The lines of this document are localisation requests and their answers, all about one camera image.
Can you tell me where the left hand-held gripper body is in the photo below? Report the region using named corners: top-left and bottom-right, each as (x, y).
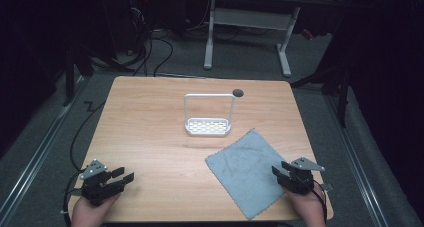
top-left (78, 158), bottom-right (126, 207)

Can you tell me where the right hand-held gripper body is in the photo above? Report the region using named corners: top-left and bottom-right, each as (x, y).
top-left (275, 156), bottom-right (326, 196)

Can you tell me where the grey cloth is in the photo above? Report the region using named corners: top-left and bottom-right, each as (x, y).
top-left (204, 128), bottom-right (295, 221)

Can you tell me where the white rack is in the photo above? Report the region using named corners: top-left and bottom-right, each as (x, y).
top-left (183, 92), bottom-right (236, 137)

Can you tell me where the person's left hand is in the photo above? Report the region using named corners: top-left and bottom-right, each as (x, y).
top-left (70, 192), bottom-right (122, 227)

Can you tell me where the person's right hand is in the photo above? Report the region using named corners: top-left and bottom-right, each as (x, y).
top-left (283, 183), bottom-right (327, 227)

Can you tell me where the black stand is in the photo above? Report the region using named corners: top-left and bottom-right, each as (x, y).
top-left (289, 43), bottom-right (353, 129)
top-left (61, 43), bottom-right (95, 107)

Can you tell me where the white desk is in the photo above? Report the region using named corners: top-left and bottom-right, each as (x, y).
top-left (127, 0), bottom-right (345, 78)

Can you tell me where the black cable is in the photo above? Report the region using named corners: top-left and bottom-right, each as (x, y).
top-left (69, 100), bottom-right (107, 173)
top-left (293, 173), bottom-right (329, 223)

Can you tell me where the metal floor rail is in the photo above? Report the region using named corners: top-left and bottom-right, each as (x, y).
top-left (0, 75), bottom-right (88, 223)
top-left (325, 94), bottom-right (390, 227)

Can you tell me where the bundle of black cables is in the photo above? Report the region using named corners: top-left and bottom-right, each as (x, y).
top-left (89, 0), bottom-right (175, 78)

